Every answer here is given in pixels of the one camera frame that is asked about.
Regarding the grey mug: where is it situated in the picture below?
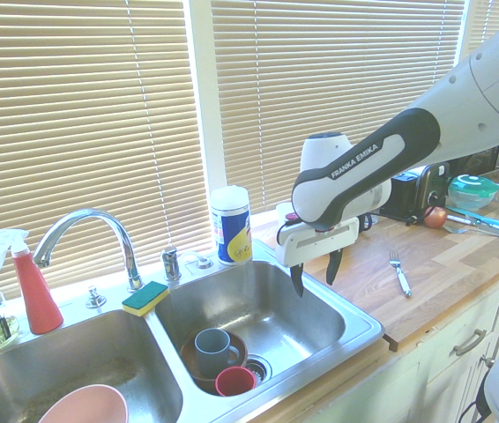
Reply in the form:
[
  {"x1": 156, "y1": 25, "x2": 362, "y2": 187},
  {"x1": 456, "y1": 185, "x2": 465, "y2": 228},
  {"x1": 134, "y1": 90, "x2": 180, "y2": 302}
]
[{"x1": 194, "y1": 328, "x2": 242, "y2": 370}]

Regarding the stainless steel double sink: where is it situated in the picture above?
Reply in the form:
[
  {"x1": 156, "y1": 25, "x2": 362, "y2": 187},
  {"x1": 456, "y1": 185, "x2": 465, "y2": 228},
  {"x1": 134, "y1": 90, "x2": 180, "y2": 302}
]
[{"x1": 0, "y1": 249, "x2": 386, "y2": 423}]

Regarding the cream kitchen cabinet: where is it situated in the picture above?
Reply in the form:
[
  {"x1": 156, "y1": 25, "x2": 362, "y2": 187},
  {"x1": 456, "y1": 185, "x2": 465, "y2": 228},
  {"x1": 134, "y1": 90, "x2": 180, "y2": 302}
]
[{"x1": 249, "y1": 263, "x2": 499, "y2": 423}]

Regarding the wide beige window blind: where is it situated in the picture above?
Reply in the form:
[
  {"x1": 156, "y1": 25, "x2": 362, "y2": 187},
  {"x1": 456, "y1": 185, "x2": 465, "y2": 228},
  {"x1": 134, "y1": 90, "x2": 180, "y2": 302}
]
[{"x1": 0, "y1": 0, "x2": 209, "y2": 301}]

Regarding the black and silver toaster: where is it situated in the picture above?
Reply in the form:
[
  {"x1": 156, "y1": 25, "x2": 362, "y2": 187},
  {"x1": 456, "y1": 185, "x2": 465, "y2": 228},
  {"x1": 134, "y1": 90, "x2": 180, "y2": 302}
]
[{"x1": 390, "y1": 161, "x2": 451, "y2": 221}]

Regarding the chrome gooseneck faucet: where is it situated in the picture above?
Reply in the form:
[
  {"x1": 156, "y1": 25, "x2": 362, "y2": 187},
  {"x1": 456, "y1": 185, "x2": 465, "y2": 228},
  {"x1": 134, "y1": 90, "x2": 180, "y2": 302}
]
[{"x1": 32, "y1": 208, "x2": 145, "y2": 293}]

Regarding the red cup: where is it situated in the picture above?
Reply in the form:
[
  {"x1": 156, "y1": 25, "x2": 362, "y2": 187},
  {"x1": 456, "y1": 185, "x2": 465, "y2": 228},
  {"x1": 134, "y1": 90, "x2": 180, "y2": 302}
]
[{"x1": 214, "y1": 365, "x2": 257, "y2": 397}]

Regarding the chrome sink knob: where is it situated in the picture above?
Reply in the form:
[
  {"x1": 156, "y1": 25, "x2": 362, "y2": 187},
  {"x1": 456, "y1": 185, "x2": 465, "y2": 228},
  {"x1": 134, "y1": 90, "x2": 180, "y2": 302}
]
[{"x1": 86, "y1": 285, "x2": 108, "y2": 308}]

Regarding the brown wooden bowl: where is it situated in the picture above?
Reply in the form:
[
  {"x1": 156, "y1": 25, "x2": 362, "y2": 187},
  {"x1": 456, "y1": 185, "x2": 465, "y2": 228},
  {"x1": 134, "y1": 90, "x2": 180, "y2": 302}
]
[{"x1": 179, "y1": 330, "x2": 250, "y2": 383}]

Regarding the metal drain strainer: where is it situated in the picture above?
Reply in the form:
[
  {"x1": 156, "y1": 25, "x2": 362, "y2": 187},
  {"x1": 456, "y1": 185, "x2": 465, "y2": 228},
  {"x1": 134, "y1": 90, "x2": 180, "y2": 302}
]
[{"x1": 244, "y1": 355, "x2": 272, "y2": 380}]

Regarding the white sink sprayer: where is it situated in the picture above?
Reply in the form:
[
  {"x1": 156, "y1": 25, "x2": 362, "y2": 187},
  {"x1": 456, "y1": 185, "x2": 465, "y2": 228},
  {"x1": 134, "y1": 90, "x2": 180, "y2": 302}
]
[{"x1": 182, "y1": 249, "x2": 214, "y2": 271}]

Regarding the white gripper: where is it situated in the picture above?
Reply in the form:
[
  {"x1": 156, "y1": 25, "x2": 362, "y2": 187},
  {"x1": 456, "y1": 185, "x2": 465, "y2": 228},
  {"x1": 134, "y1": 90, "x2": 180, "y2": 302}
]
[{"x1": 274, "y1": 215, "x2": 361, "y2": 298}]

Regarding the pink bowl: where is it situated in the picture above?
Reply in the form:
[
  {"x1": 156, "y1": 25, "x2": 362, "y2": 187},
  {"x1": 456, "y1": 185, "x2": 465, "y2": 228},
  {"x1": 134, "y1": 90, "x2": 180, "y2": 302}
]
[{"x1": 37, "y1": 383, "x2": 130, "y2": 423}]

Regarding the green lidded food container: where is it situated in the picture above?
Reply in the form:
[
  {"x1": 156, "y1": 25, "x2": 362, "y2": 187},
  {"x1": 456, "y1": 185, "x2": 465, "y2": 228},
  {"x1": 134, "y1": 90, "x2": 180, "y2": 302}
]
[{"x1": 447, "y1": 174, "x2": 499, "y2": 212}]

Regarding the metal drawer handle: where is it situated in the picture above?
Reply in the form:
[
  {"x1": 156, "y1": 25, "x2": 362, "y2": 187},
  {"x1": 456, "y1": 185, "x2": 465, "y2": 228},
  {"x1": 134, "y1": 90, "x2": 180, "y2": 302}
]
[{"x1": 453, "y1": 328, "x2": 488, "y2": 356}]

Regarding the teal handled knife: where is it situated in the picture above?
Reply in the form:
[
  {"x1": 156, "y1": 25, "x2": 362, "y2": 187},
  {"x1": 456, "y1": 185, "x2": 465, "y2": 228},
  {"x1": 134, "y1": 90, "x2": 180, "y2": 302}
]
[{"x1": 445, "y1": 205, "x2": 499, "y2": 238}]

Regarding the yellow and green sponge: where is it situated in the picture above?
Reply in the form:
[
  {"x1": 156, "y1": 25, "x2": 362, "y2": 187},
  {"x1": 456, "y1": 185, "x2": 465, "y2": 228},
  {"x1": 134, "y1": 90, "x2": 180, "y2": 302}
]
[{"x1": 121, "y1": 280, "x2": 170, "y2": 317}]

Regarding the red spray bottle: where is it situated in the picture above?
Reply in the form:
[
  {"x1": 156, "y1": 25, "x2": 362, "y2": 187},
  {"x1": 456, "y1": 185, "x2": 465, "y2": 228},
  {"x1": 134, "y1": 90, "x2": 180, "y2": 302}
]
[{"x1": 0, "y1": 228, "x2": 64, "y2": 335}]

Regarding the Lysol wipes canister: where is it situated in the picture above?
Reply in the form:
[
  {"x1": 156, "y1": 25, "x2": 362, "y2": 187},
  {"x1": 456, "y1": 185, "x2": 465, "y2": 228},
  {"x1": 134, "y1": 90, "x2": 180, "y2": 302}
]
[{"x1": 210, "y1": 185, "x2": 254, "y2": 267}]

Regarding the red apple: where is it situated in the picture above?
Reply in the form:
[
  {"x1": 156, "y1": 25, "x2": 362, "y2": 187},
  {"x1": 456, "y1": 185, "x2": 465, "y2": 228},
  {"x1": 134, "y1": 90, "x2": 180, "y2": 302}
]
[{"x1": 423, "y1": 205, "x2": 448, "y2": 229}]

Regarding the silver fork with white handle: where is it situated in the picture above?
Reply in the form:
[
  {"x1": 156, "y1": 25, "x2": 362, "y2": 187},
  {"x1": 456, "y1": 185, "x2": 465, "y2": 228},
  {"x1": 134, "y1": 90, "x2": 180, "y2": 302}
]
[{"x1": 389, "y1": 249, "x2": 413, "y2": 298}]

